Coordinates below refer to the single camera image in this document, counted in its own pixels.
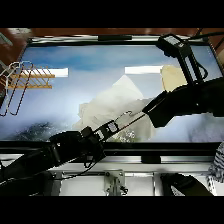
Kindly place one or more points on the wooden clothes hanger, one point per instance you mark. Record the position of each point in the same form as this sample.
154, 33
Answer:
31, 78

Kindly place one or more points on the cream garment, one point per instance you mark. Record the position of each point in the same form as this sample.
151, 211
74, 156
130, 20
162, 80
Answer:
173, 78

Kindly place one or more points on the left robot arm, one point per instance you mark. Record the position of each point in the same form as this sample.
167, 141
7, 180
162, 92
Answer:
36, 163

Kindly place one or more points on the silver frame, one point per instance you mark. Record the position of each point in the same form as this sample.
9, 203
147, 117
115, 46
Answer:
133, 166

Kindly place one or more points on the brown clothes hanger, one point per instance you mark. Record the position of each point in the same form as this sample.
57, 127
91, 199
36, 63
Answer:
133, 120

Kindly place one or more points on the striped garment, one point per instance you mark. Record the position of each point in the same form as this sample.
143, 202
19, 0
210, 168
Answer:
217, 163

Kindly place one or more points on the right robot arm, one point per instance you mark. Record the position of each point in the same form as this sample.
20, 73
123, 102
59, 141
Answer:
200, 100

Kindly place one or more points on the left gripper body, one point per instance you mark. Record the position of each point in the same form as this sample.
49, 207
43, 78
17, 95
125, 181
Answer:
100, 133

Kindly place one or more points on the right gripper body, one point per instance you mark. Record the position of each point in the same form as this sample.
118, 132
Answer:
160, 111

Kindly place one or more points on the white shirt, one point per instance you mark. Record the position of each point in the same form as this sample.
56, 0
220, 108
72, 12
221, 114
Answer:
113, 100

